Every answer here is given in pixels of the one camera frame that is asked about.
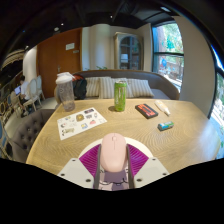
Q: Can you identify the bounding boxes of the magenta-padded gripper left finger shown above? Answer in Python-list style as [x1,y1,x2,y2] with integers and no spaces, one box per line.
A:
[57,143,103,190]

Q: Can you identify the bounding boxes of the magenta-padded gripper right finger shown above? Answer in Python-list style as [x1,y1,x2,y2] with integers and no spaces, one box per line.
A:
[125,143,170,190]

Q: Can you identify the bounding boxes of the pink computer mouse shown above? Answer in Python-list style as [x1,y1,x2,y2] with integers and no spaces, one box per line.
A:
[100,132,128,173]

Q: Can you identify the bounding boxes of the white sticker sheet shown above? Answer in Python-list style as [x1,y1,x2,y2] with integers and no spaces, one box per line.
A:
[56,106,108,141]

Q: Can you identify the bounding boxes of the small teal eraser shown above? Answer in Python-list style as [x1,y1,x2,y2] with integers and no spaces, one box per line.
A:
[157,120,175,132]

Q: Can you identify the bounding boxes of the black and red box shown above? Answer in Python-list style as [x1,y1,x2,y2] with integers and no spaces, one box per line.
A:
[134,103,159,120]

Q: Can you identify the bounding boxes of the grey tufted armchair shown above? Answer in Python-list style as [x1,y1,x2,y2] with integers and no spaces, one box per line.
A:
[11,108,56,163]

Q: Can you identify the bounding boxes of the white tube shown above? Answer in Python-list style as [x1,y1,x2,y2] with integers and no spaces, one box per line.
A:
[154,99,172,117]

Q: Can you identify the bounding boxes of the clear shaker bottle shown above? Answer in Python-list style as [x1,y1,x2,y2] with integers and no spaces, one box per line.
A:
[55,71,76,112]

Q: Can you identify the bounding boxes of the green drink can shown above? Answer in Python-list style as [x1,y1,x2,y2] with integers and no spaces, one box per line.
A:
[113,79,128,113]

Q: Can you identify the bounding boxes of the grey curved sofa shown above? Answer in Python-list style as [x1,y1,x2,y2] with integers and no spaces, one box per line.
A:
[54,69,181,101]

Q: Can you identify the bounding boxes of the white chairs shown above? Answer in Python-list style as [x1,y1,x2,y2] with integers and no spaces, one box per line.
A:
[9,74,46,114]

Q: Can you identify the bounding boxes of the black-framed window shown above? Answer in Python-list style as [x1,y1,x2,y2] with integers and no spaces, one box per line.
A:
[151,21,185,93]
[208,49,224,160]

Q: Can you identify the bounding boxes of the person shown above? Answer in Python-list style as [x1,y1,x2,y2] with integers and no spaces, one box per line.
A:
[18,75,33,105]

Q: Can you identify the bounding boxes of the brown wooden door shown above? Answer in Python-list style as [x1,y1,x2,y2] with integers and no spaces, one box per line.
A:
[37,28,83,99]

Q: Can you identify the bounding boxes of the arched glass-door cabinet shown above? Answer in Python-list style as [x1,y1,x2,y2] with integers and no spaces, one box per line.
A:
[113,32,145,72]

